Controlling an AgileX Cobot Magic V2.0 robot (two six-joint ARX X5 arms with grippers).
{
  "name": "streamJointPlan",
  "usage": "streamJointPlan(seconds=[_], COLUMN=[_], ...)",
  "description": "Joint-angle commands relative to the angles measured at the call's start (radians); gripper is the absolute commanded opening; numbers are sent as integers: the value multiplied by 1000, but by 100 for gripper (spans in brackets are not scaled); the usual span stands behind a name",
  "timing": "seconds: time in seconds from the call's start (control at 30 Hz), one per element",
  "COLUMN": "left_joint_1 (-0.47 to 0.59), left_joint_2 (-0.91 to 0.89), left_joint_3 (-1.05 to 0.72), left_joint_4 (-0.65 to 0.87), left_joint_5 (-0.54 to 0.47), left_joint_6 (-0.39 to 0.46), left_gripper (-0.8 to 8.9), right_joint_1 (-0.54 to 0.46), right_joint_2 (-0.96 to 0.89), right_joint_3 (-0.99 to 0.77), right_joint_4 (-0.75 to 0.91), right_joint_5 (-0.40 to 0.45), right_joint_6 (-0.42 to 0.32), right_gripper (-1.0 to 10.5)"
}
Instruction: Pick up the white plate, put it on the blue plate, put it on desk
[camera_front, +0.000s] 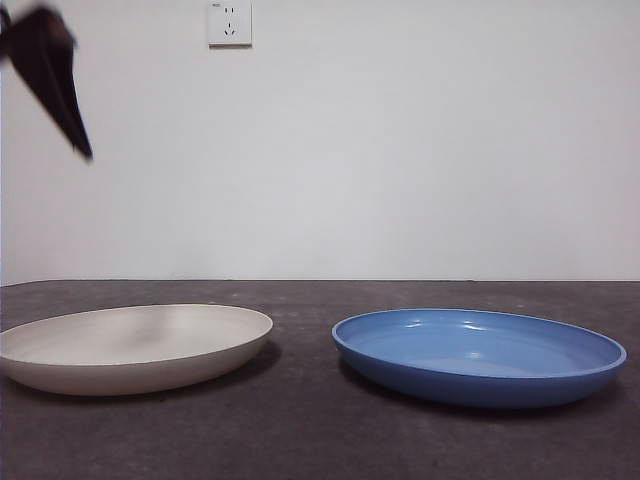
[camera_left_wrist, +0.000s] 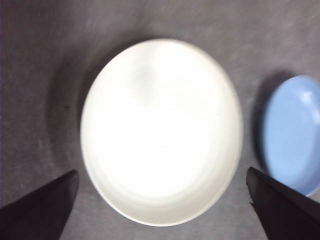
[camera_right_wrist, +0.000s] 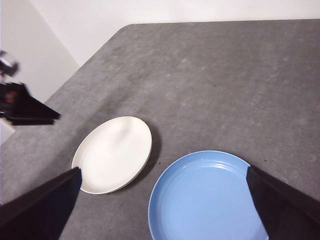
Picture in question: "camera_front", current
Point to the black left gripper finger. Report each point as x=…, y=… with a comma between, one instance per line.
x=35, y=70
x=60, y=60

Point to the white wall socket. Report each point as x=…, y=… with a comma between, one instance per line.
x=230, y=25

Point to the blue round plate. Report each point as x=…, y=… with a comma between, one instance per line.
x=475, y=360

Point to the white round plate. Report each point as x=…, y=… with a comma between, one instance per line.
x=135, y=350

